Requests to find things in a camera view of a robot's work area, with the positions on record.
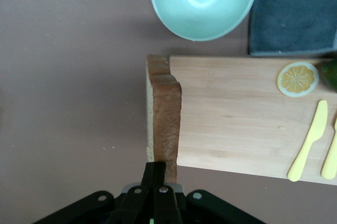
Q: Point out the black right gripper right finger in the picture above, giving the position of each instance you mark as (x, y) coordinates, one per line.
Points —
(168, 208)

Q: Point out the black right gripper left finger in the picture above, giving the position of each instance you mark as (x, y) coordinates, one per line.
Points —
(126, 208)

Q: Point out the plain brown bread slice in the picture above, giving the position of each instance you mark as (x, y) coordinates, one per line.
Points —
(166, 118)

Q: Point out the wooden cutting board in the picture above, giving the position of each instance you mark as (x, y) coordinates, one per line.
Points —
(237, 118)

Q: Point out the yellow plastic knife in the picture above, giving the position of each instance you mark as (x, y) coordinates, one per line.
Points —
(310, 140)

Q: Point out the yellow plastic fork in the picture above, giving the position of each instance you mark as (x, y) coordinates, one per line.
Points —
(330, 155)

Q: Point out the lemon slice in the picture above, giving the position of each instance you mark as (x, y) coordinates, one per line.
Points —
(298, 79)

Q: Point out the mint green bowl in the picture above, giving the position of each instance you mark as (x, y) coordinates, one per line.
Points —
(202, 3)

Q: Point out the green avocado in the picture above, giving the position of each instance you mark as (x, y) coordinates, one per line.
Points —
(331, 75)

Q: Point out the dark grey cloth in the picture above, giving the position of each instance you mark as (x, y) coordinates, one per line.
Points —
(292, 13)

